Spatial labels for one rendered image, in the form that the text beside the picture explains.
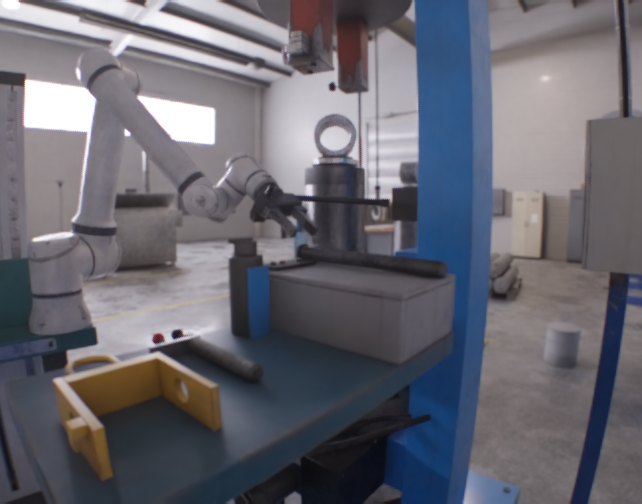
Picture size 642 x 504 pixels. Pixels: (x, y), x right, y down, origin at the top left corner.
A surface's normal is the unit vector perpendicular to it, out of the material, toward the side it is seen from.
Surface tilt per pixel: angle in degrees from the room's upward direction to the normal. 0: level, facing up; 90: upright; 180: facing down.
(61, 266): 90
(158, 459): 0
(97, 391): 90
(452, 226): 90
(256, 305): 90
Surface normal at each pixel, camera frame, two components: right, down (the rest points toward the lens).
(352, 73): -0.42, 0.11
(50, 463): 0.00, -0.99
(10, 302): 0.70, 0.08
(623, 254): -0.66, 0.08
